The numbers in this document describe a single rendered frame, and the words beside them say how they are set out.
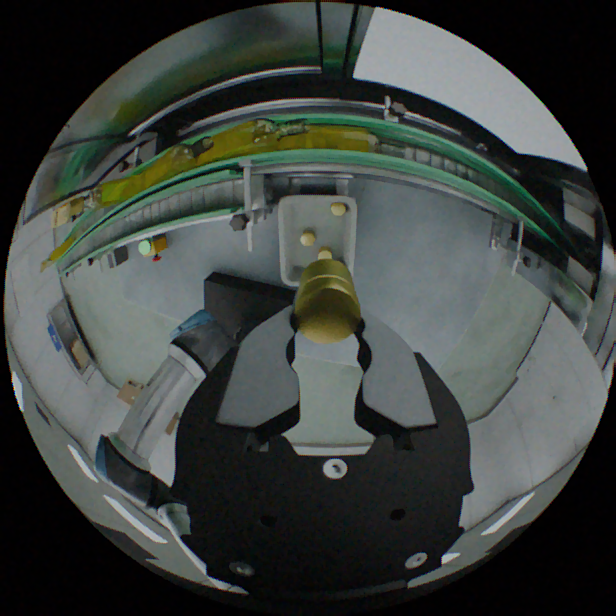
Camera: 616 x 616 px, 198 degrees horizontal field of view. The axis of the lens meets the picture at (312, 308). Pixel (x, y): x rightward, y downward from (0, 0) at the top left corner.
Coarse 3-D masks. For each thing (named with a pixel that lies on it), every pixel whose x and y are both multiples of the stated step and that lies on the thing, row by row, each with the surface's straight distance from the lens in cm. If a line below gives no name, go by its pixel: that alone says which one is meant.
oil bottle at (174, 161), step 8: (184, 144) 41; (168, 152) 44; (176, 152) 41; (184, 152) 40; (160, 160) 47; (168, 160) 43; (176, 160) 40; (184, 160) 40; (192, 160) 41; (152, 168) 51; (160, 168) 46; (168, 168) 42; (176, 168) 41; (184, 168) 42; (192, 168) 43; (144, 176) 56; (152, 176) 50; (160, 176) 46; (168, 176) 45; (144, 184) 55; (152, 184) 50
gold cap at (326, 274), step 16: (304, 272) 13; (320, 272) 11; (336, 272) 11; (304, 288) 10; (320, 288) 9; (336, 288) 9; (352, 288) 11; (304, 304) 10; (320, 304) 10; (336, 304) 10; (352, 304) 10; (304, 320) 10; (320, 320) 10; (336, 320) 10; (352, 320) 10; (320, 336) 11; (336, 336) 11
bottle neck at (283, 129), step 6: (288, 120) 34; (294, 120) 33; (300, 120) 32; (306, 120) 33; (276, 126) 34; (282, 126) 33; (288, 126) 33; (294, 126) 32; (300, 126) 32; (306, 126) 34; (276, 132) 34; (282, 132) 33; (288, 132) 33; (294, 132) 32; (300, 132) 32; (306, 132) 32
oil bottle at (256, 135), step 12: (252, 120) 35; (264, 120) 34; (228, 132) 38; (240, 132) 36; (252, 132) 34; (264, 132) 33; (216, 144) 40; (228, 144) 37; (240, 144) 35; (252, 144) 34; (264, 144) 34; (276, 144) 36; (204, 156) 42; (216, 156) 39; (228, 156) 39
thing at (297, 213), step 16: (288, 208) 52; (304, 208) 54; (320, 208) 53; (352, 208) 47; (288, 224) 52; (304, 224) 54; (320, 224) 54; (336, 224) 54; (352, 224) 47; (288, 240) 52; (320, 240) 55; (336, 240) 55; (352, 240) 48; (288, 256) 53; (304, 256) 56; (336, 256) 56; (352, 256) 49; (288, 272) 53; (352, 272) 50
